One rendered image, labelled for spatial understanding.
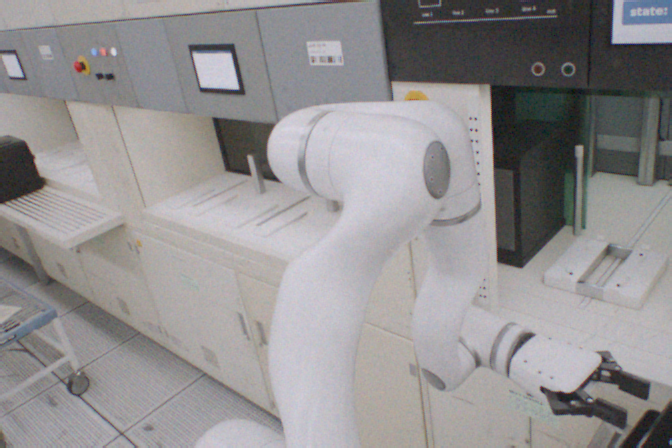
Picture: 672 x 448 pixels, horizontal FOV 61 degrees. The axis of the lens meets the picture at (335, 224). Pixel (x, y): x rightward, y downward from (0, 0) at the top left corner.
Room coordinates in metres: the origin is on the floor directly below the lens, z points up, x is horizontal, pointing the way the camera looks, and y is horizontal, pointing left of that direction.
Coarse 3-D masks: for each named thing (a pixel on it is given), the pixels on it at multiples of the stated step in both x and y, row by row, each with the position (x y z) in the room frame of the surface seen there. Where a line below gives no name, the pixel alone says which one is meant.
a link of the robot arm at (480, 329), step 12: (468, 312) 0.76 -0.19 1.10; (480, 312) 0.76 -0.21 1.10; (468, 324) 0.74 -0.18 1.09; (480, 324) 0.73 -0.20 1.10; (492, 324) 0.72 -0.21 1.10; (504, 324) 0.72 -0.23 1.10; (468, 336) 0.72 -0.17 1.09; (480, 336) 0.71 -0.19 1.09; (492, 336) 0.70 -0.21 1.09; (468, 348) 0.71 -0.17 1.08; (480, 348) 0.70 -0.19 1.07; (480, 360) 0.70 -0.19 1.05
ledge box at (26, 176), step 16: (0, 144) 2.78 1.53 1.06; (16, 144) 2.77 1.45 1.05; (0, 160) 2.71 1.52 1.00; (16, 160) 2.75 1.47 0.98; (32, 160) 2.79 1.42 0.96; (0, 176) 2.69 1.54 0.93; (16, 176) 2.74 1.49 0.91; (32, 176) 2.78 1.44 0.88; (0, 192) 2.68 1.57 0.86; (16, 192) 2.72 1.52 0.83
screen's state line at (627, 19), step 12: (636, 0) 0.83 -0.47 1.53; (648, 0) 0.82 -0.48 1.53; (660, 0) 0.81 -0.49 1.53; (624, 12) 0.84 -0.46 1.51; (636, 12) 0.83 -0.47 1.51; (648, 12) 0.82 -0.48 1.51; (660, 12) 0.81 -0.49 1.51; (624, 24) 0.84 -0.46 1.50; (636, 24) 0.83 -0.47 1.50; (648, 24) 0.82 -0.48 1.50; (660, 24) 0.81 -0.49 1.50
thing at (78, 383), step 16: (0, 288) 2.46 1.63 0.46; (16, 288) 2.38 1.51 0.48; (16, 304) 2.27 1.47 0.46; (32, 304) 2.24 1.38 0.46; (48, 304) 2.21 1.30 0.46; (16, 320) 2.13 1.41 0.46; (32, 320) 2.10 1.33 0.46; (48, 320) 2.14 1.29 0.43; (0, 336) 2.01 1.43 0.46; (16, 336) 2.04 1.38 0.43; (64, 336) 2.17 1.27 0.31; (64, 352) 2.19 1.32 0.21; (48, 368) 2.09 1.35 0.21; (80, 368) 2.19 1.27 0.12; (80, 384) 2.14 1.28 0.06; (0, 400) 1.94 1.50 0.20; (0, 432) 1.89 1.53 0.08
